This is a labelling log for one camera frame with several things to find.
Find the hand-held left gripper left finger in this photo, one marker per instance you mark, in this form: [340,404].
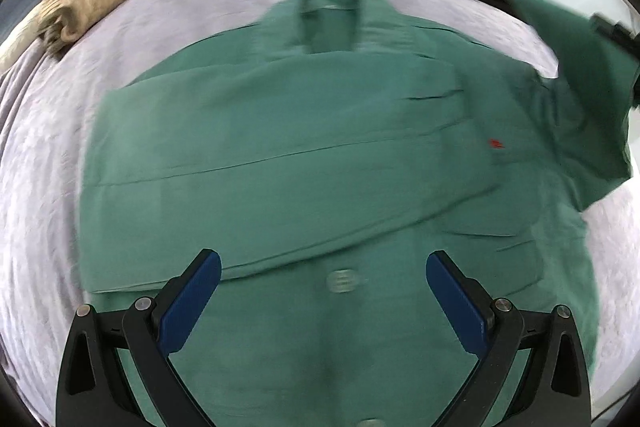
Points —
[192,302]

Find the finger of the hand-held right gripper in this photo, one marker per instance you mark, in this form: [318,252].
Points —
[620,34]

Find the cream cloth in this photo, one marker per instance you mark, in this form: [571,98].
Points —
[15,49]

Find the green collared shirt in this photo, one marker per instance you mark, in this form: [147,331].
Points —
[300,157]

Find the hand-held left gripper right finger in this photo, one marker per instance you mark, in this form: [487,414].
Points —
[457,302]

